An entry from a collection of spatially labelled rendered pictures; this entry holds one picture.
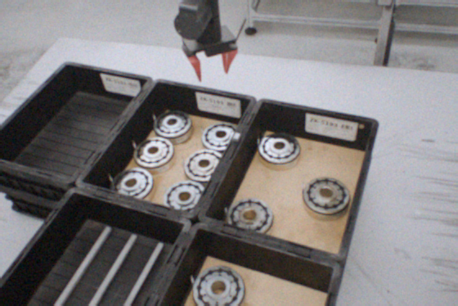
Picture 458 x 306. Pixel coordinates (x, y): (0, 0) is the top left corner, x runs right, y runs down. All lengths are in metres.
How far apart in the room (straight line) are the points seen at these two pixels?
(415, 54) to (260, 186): 2.06
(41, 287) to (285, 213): 0.55
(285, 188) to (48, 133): 0.69
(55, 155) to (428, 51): 2.32
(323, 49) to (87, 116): 1.90
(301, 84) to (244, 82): 0.19
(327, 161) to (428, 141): 0.39
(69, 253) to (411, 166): 0.91
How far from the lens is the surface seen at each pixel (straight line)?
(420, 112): 1.54
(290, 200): 1.08
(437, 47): 3.11
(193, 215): 0.95
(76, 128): 1.37
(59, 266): 1.09
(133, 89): 1.35
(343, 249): 0.90
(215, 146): 1.16
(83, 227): 1.13
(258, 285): 0.97
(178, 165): 1.18
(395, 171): 1.35
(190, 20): 0.88
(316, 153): 1.18
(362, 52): 2.99
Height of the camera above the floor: 1.69
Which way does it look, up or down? 47 degrees down
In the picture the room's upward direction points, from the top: 7 degrees counter-clockwise
